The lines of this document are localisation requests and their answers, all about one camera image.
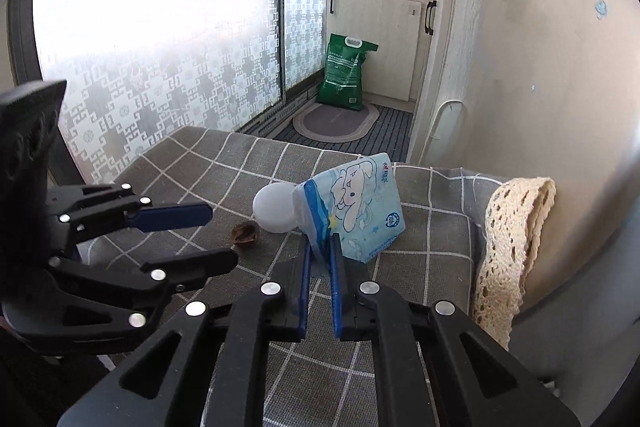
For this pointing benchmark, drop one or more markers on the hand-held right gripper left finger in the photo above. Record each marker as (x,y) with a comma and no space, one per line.
(303,292)

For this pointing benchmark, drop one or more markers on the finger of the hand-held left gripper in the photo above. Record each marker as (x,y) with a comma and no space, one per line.
(200,264)
(170,216)

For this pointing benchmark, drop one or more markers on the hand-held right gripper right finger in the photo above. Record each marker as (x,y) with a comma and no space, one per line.
(336,292)

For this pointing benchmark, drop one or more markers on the blue cartoon tissue packet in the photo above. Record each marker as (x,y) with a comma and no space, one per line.
(360,207)

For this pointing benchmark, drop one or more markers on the walnut shell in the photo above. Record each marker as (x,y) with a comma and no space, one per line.
(245,234)

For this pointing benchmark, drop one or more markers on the grey checked tablecloth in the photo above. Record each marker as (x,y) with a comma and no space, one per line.
(200,167)

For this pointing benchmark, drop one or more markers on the dark striped floor mat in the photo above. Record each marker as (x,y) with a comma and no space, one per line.
(392,132)

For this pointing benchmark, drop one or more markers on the grey oval floor mat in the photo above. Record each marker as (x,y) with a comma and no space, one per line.
(335,122)

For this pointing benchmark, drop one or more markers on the patterned glass sliding door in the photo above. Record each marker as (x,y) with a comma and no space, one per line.
(160,32)

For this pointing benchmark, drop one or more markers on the cream lace cloth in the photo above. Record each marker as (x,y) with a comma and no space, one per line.
(510,227)

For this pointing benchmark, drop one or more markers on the white folding chair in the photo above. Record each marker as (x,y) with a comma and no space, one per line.
(450,132)

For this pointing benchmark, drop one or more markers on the white kitchen cabinet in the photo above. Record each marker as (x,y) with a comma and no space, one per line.
(380,32)

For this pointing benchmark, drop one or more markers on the silver refrigerator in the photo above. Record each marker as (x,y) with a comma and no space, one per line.
(550,82)

